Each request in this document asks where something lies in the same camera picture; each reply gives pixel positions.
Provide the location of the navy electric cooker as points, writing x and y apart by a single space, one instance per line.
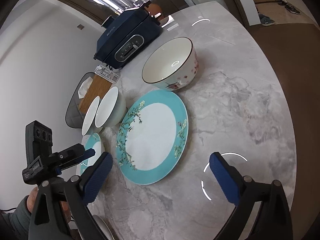
126 35

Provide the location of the red floral dark-rimmed bowl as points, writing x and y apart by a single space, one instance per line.
172 66

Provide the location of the left hand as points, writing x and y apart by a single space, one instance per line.
32 199

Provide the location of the grey rimmed white plate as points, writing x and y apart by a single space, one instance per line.
103 226

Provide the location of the wooden tissue box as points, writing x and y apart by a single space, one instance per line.
99 87

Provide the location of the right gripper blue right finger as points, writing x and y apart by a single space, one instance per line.
227 177

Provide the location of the large white bowl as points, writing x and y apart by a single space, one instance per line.
88 126

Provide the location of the small teal floral plate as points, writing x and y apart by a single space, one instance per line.
152 137

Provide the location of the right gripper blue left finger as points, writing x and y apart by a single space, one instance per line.
94 177

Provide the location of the grey quilted chair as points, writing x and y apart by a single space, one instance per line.
73 117

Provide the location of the orange chair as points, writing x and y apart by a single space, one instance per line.
154 10

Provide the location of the shoes on floor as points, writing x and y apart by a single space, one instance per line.
278 13

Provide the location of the small milk carton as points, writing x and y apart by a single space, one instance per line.
107 74

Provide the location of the small white bowl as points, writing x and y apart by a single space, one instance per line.
111 110

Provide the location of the grey sleeve left forearm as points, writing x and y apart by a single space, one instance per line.
15 225

